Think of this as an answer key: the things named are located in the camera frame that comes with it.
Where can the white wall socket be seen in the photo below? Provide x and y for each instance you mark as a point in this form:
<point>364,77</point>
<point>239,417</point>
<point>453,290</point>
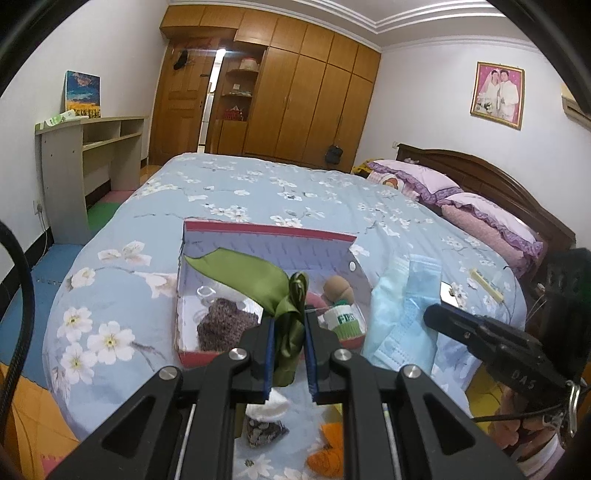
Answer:
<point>38,206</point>

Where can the blue and yellow painting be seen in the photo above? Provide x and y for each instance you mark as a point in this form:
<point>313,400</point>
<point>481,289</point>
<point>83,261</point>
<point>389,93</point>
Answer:
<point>83,94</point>

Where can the wooden wardrobe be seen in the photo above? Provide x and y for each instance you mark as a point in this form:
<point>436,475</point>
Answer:
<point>295,115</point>

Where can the black bag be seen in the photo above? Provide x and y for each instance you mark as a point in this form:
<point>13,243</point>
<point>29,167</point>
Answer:
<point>334,154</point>

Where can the smartphone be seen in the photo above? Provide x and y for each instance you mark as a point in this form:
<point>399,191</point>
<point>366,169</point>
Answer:
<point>450,295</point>

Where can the pale blue face mask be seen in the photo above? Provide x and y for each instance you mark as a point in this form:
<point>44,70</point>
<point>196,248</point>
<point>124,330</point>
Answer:
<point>388,314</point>

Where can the dark wooden headboard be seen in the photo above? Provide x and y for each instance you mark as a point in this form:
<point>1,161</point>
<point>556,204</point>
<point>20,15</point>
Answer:
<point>508,180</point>

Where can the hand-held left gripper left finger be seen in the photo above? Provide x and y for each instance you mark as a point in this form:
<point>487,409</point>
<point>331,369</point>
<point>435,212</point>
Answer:
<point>269,364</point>

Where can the person's right hand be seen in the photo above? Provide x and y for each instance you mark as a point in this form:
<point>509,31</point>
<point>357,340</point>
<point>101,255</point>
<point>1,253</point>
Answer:
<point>526,427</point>

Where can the lilac ruffled pillow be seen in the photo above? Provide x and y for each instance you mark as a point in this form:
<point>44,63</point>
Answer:
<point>415,177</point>
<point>489,221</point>

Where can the wooden door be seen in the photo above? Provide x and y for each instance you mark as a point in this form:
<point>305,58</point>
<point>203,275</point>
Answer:
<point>180,115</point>

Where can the person's right forearm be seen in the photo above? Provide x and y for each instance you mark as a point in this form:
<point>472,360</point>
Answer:
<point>545,457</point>

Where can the brown knitted hat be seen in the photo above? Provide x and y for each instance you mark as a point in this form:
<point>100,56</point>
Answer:
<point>221,323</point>

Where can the pink cardboard box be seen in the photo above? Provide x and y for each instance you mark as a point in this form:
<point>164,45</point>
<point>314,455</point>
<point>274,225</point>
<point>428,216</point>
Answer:
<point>277,249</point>

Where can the dark patterned sachet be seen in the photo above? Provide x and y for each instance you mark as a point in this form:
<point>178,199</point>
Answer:
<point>265,431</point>

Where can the green tissue pack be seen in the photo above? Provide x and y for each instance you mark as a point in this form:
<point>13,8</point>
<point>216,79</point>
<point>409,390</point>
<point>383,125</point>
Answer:
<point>62,119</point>

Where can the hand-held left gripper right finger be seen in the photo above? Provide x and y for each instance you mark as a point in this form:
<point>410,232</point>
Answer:
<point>311,364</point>

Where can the green foam floor mat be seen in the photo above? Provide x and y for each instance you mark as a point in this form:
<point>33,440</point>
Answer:
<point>104,217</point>

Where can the yellow cloth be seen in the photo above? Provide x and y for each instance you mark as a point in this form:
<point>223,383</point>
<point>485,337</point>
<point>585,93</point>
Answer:
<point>362,167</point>

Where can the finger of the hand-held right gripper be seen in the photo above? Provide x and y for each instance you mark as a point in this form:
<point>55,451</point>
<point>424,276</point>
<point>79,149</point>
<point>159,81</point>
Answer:
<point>455,325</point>

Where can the blue foam floor mat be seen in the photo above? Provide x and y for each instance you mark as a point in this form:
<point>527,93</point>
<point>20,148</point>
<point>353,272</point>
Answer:
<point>51,286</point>

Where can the brown doll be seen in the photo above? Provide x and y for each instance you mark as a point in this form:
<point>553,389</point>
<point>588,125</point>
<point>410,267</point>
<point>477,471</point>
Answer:
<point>339,290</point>

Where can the green ribbon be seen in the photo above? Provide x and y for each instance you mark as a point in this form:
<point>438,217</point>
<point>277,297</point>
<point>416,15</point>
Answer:
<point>240,272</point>

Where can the dark nightstand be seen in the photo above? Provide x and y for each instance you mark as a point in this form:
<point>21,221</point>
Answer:
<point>568,277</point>

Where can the grey desk with shelves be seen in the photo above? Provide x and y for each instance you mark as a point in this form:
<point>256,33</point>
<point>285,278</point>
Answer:
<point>64,184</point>

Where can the pink foam floor mat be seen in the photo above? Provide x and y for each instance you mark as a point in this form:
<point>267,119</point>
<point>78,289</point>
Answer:
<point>48,468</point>

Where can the wall air conditioner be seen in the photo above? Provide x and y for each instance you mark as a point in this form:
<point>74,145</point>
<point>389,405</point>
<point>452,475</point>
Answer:
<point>577,108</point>

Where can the framed wall photo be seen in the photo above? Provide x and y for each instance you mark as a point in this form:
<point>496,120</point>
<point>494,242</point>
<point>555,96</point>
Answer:
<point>497,94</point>

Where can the white power strip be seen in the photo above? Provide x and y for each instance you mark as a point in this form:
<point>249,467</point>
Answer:
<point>485,284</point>

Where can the orange yarn ball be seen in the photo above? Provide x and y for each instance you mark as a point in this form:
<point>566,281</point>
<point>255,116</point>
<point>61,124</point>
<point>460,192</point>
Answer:
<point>325,460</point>
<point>333,436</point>

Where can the pink soft ball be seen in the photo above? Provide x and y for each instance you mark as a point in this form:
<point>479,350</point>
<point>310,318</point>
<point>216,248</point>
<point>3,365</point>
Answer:
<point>318,300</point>

